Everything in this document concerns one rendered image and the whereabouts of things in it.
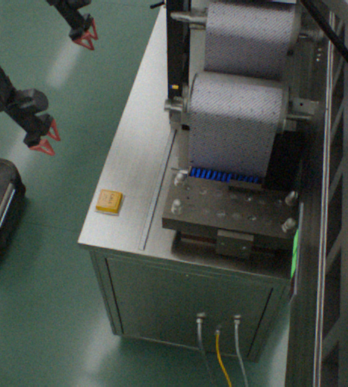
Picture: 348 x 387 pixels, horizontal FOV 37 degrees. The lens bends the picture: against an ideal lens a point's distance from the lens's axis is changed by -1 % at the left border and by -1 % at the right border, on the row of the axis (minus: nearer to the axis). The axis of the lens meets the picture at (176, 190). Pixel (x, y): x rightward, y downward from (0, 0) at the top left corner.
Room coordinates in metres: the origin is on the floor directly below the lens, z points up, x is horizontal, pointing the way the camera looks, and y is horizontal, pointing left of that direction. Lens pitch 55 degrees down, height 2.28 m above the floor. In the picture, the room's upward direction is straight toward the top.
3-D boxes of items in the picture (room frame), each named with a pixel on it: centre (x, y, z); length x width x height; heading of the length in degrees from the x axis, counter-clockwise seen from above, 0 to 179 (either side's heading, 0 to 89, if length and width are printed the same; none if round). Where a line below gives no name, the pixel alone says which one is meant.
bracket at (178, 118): (1.08, -0.01, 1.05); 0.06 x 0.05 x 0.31; 79
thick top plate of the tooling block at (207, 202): (0.83, -0.17, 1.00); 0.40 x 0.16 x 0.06; 79
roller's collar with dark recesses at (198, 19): (1.28, -0.07, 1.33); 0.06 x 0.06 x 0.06; 79
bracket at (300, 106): (0.98, -0.34, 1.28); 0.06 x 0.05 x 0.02; 79
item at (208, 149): (0.95, -0.15, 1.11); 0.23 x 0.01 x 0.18; 79
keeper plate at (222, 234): (0.73, -0.17, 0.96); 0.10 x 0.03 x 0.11; 79
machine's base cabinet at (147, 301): (1.95, -0.28, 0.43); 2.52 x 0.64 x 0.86; 169
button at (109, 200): (0.92, 0.21, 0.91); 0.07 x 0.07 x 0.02; 79
